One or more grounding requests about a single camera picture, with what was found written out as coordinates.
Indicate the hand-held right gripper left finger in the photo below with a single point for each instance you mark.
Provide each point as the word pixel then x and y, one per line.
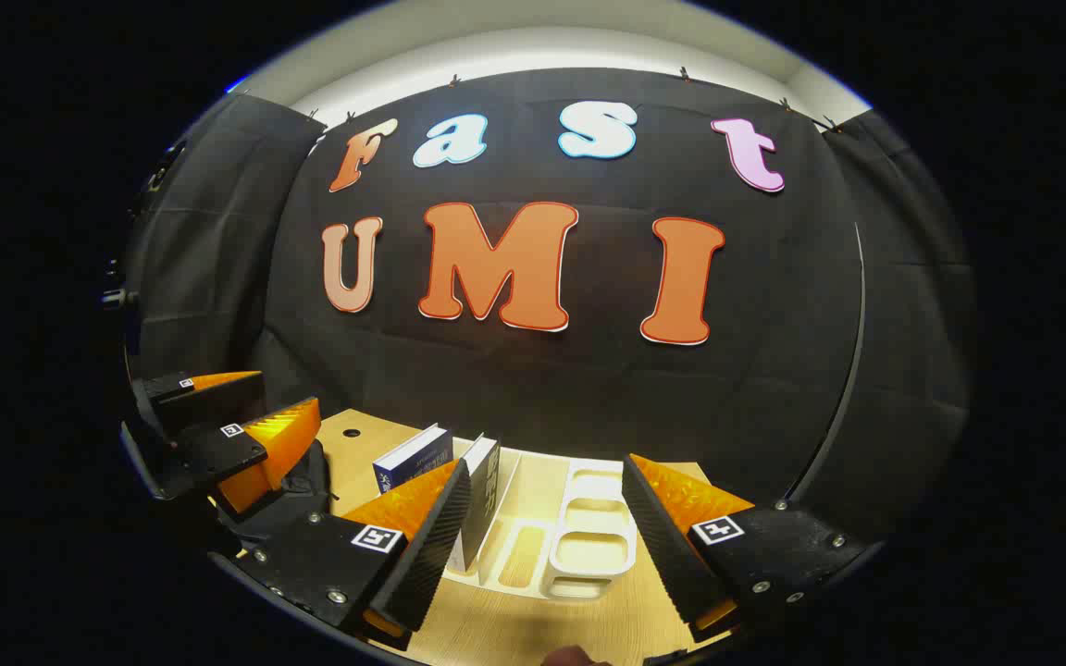
pixel 422 564

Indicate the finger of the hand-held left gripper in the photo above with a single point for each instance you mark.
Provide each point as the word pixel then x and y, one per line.
pixel 209 405
pixel 237 449

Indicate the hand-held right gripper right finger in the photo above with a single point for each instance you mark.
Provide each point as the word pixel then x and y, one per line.
pixel 676 555

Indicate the white bookshelf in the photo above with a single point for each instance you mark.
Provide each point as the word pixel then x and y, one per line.
pixel 602 513

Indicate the black schoolbag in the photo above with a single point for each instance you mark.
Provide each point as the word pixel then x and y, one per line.
pixel 297 509

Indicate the portrait cover book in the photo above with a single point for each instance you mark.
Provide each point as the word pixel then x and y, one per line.
pixel 482 504

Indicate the blue cover book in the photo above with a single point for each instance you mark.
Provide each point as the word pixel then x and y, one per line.
pixel 413 462

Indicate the thin grey pole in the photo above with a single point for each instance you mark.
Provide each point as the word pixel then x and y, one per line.
pixel 861 305

